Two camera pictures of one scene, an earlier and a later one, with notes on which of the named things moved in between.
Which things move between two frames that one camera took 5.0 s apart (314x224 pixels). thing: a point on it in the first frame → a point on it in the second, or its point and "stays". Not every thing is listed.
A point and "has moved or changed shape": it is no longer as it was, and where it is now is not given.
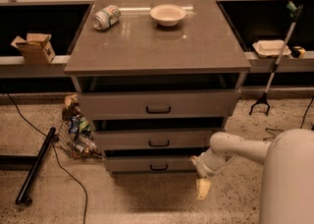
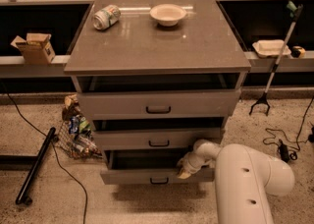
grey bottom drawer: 149,162 has moved or changed shape
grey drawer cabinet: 158,75 stays
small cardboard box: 36,48 stays
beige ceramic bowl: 168,15 stays
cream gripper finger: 202,186 → 183,175
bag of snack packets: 76,135 stays
